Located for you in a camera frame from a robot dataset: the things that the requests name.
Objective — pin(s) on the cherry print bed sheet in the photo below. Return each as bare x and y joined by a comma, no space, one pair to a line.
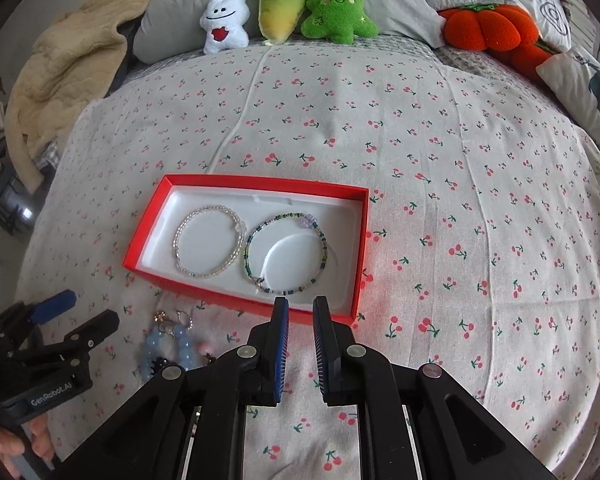
482,242

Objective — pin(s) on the left hand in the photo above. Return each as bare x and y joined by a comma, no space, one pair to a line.
41,442

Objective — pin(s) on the red cardboard box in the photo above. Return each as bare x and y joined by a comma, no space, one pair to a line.
240,242

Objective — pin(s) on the grey pillow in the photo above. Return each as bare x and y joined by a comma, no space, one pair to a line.
171,27

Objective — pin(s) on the green tree plush toy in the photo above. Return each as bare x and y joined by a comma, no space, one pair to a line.
339,21

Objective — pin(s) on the beige quilted blanket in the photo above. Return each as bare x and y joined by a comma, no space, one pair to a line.
72,64

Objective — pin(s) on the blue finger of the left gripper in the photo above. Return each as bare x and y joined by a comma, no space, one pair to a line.
52,307
87,336

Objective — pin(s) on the yellow green carrot plush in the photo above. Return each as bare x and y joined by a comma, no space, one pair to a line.
278,19

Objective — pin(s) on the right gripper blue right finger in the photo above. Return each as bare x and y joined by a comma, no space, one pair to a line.
336,370

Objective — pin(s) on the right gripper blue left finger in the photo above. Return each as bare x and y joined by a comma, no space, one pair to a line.
271,341

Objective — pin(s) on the white ghost plush toy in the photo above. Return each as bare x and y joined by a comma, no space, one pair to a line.
223,22

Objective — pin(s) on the orange persimmon plush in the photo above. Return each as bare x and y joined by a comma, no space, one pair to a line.
506,32

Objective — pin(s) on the white deer print pillow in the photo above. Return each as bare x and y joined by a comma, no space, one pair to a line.
574,77

